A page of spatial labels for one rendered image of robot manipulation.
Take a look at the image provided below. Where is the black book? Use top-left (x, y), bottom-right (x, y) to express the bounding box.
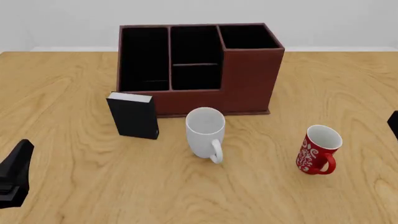
top-left (106, 91), bottom-right (160, 141)

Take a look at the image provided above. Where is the red-brown desk caddy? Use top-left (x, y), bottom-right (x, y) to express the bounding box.
top-left (116, 22), bottom-right (285, 118)

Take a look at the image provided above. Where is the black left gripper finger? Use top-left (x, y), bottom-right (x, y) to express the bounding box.
top-left (0, 139), bottom-right (35, 180)

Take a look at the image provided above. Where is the red mug with white pattern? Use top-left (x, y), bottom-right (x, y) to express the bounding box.
top-left (295, 124), bottom-right (343, 175)

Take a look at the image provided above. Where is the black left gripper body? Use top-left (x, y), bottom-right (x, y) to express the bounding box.
top-left (0, 175), bottom-right (30, 210)

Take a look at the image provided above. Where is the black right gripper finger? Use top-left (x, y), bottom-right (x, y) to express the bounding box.
top-left (387, 110), bottom-right (398, 141)

